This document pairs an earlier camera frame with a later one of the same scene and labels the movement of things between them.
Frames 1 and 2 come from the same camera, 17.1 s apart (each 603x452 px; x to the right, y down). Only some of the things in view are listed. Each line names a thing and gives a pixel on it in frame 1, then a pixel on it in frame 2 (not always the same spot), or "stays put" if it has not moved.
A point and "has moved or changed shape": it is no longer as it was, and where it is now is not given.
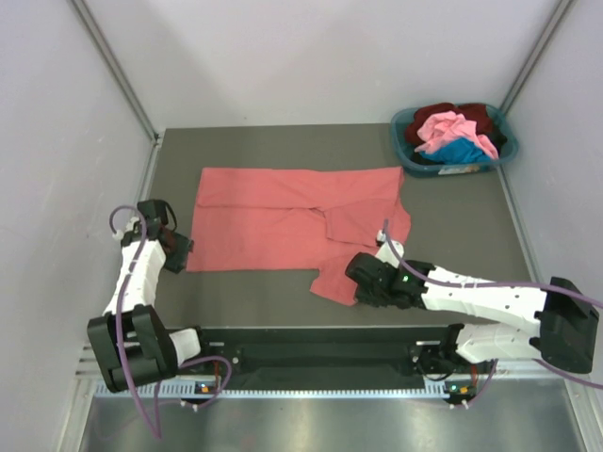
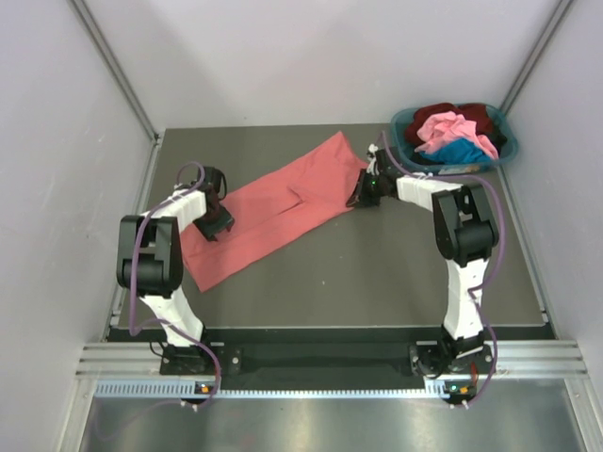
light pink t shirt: (441, 128) stays put
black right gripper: (364, 297) to (361, 198)
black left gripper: (185, 247) to (225, 221)
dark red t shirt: (472, 111) stays put
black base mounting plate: (367, 354) stays put
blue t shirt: (458, 151) stays put
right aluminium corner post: (556, 20) stays put
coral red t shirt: (295, 219) has moved or changed shape
